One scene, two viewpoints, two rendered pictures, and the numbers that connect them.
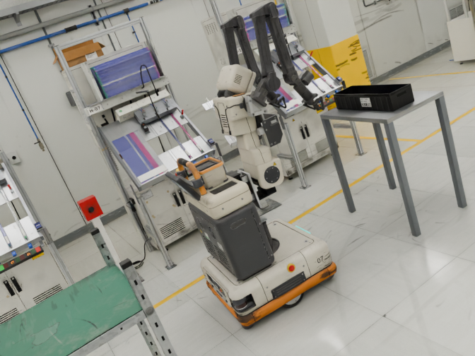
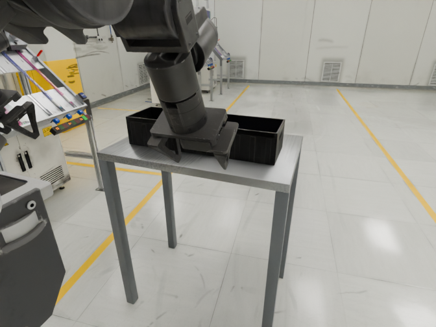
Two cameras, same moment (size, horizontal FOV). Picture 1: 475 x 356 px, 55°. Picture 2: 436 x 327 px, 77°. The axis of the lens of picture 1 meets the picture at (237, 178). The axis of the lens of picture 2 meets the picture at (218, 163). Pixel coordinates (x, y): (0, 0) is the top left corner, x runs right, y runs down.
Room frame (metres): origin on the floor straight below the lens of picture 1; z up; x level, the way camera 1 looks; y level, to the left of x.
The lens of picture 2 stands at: (2.27, -0.25, 1.19)
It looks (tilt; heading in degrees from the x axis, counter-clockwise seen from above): 25 degrees down; 308
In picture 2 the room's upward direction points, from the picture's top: straight up
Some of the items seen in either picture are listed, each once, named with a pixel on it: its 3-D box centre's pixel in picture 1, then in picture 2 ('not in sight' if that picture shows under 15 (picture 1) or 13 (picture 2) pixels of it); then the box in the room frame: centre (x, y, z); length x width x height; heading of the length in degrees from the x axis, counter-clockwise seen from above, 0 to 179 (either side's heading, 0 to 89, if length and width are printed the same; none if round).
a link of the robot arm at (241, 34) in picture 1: (247, 51); not in sight; (2.94, -0.33, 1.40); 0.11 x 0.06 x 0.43; 18
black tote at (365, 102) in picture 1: (370, 97); (204, 132); (2.93, -1.00, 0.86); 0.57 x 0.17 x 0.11; 18
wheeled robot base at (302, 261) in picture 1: (264, 265); not in sight; (2.59, 0.04, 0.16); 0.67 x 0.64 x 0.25; 108
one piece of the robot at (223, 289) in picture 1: (216, 283); not in sight; (2.47, 0.34, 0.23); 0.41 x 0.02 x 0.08; 18
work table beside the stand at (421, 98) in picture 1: (390, 158); (208, 224); (2.94, -1.03, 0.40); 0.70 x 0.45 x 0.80; 18
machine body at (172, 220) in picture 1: (169, 200); not in sight; (4.12, 0.67, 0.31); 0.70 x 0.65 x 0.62; 114
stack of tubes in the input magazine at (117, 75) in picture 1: (126, 72); not in sight; (4.03, 0.56, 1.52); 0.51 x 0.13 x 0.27; 114
